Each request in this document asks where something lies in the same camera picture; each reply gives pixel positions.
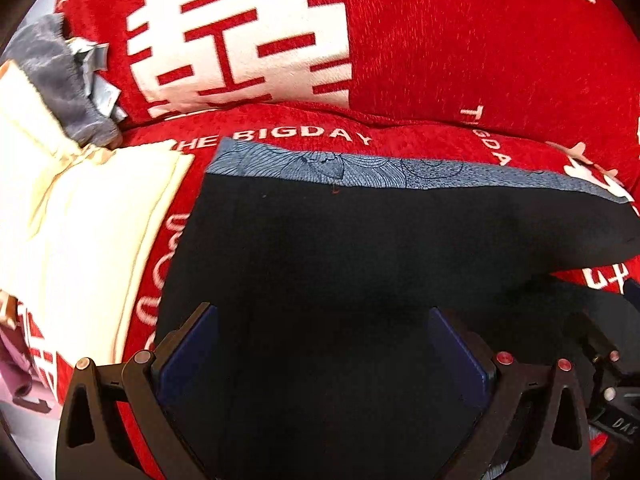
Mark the cream folded cloth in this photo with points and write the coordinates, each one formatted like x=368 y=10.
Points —
x=77 y=223

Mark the red wedding quilt white text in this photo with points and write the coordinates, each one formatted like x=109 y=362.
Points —
x=296 y=129

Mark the black pants blue patterned waistband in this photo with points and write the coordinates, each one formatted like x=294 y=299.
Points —
x=323 y=267

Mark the red wedding pillow white characters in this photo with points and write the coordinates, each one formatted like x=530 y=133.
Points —
x=565 y=71

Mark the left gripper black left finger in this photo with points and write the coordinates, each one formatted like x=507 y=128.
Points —
x=114 y=423

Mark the grey fuzzy garment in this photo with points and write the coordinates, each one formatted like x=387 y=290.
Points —
x=43 y=54

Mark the pink purple cloth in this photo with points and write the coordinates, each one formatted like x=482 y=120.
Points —
x=19 y=384

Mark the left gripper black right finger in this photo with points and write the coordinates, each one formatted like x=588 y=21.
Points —
x=530 y=419

